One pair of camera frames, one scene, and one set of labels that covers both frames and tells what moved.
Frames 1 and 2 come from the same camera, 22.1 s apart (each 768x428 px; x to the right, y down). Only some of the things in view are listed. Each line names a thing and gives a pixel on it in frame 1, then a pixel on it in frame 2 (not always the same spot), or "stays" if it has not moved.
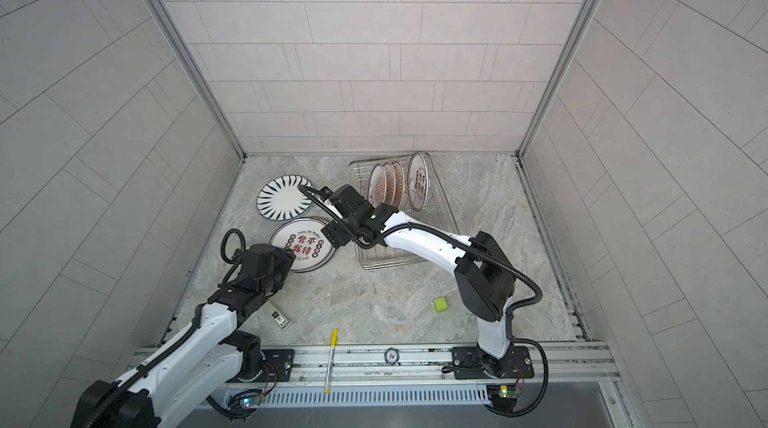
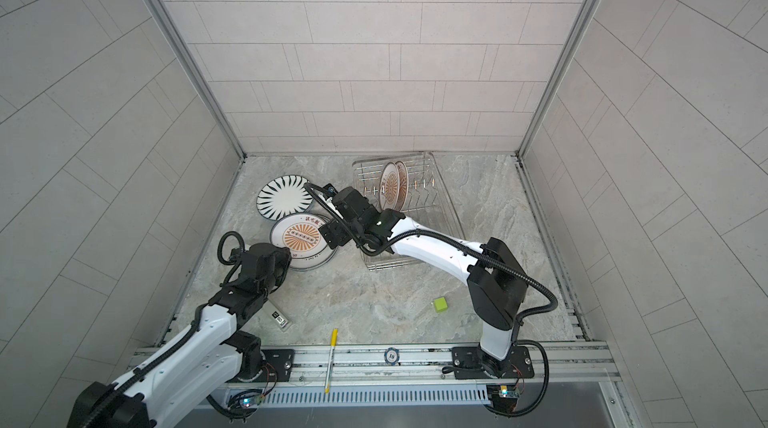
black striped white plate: x=281 y=198 stays
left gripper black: x=285 y=258 stays
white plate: x=377 y=185 -> x=300 y=234
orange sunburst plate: x=390 y=195 stays
